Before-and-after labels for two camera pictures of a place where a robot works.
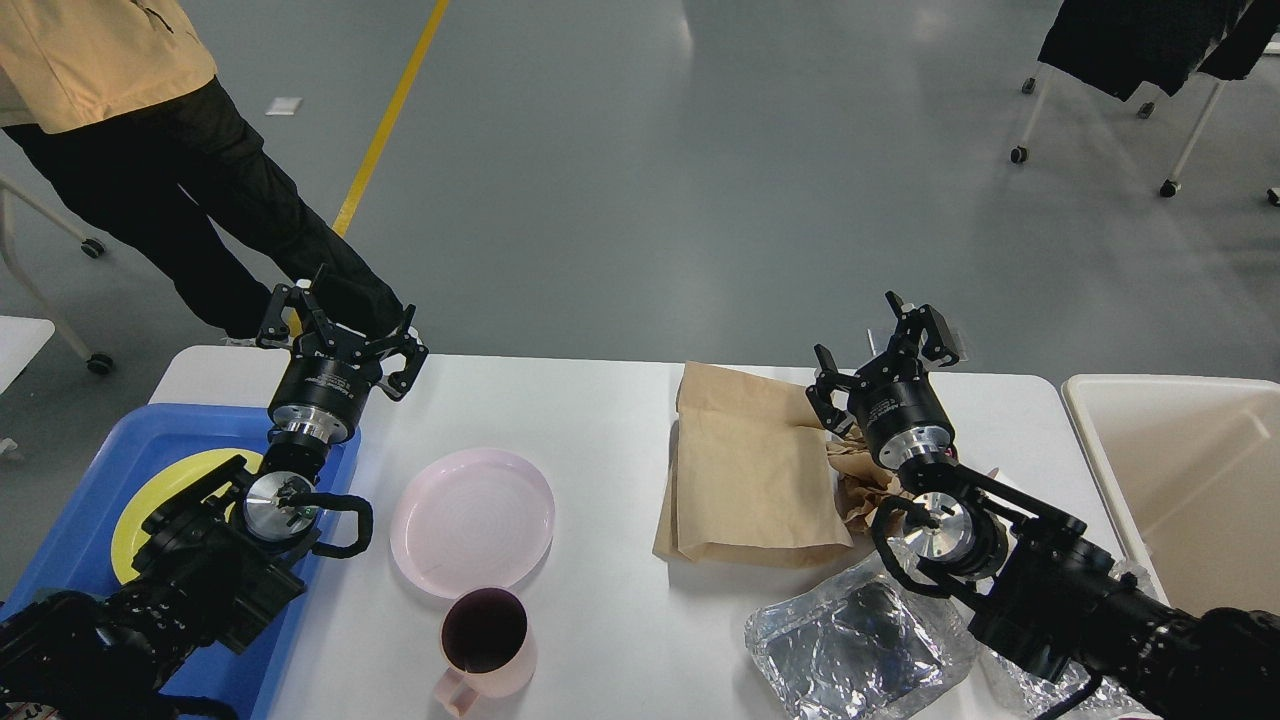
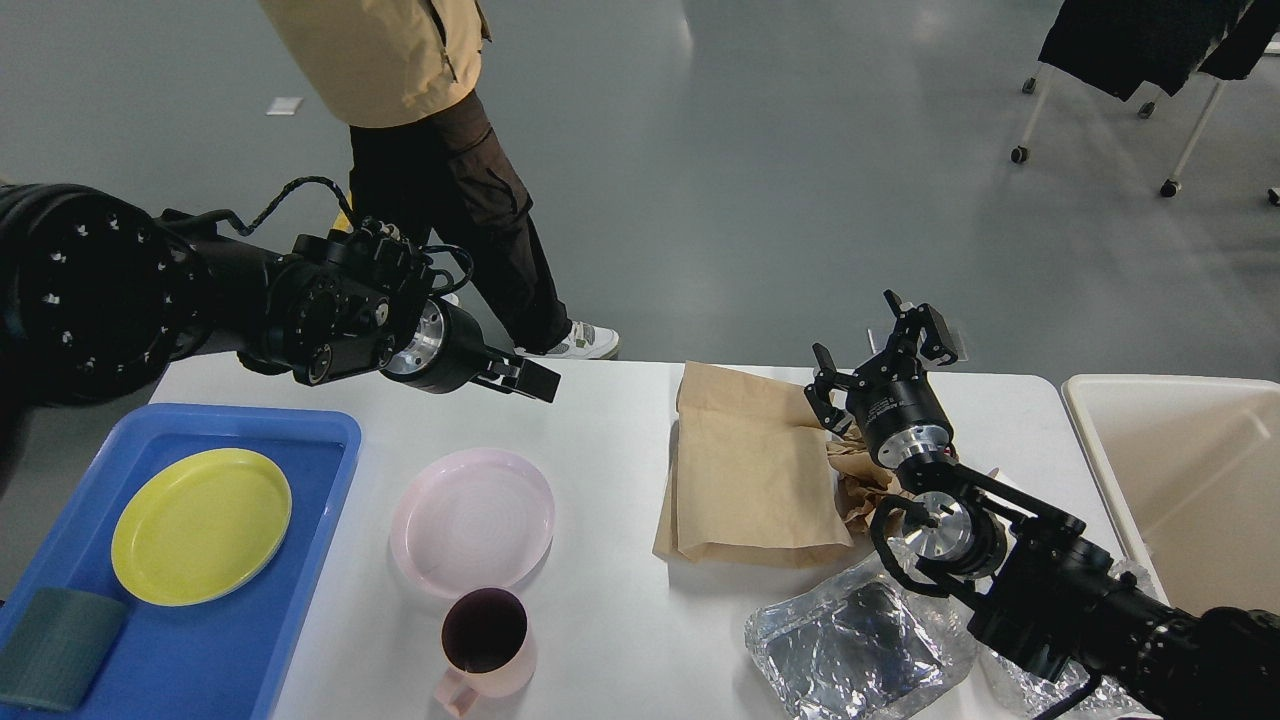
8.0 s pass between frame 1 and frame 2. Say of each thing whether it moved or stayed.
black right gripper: stayed
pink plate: stayed
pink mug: stayed
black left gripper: moved
